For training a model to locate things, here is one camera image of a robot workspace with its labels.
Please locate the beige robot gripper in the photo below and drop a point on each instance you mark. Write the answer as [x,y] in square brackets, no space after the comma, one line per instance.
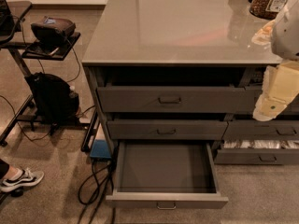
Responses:
[286,36]

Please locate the black and white sneaker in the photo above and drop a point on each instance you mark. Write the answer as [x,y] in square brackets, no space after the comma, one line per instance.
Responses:
[27,179]

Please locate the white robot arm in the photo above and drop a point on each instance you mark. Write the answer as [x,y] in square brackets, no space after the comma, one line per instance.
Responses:
[282,33]

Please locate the grey drawer cabinet with countertop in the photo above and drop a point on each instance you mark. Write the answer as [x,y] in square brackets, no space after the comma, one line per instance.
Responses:
[205,43]

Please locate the black backpack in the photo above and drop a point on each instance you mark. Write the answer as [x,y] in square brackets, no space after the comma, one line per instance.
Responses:
[54,98]

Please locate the black pouch on shelf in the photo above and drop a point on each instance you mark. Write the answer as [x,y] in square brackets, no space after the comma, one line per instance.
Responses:
[54,31]

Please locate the white packets in drawer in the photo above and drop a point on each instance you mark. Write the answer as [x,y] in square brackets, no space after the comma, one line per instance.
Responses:
[272,144]

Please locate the grey drawer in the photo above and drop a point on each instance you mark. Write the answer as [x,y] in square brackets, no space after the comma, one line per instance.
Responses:
[292,106]
[259,156]
[176,99]
[243,127]
[165,176]
[171,129]

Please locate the black metal cart stand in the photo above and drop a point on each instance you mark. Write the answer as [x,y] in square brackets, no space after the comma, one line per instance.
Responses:
[12,15]

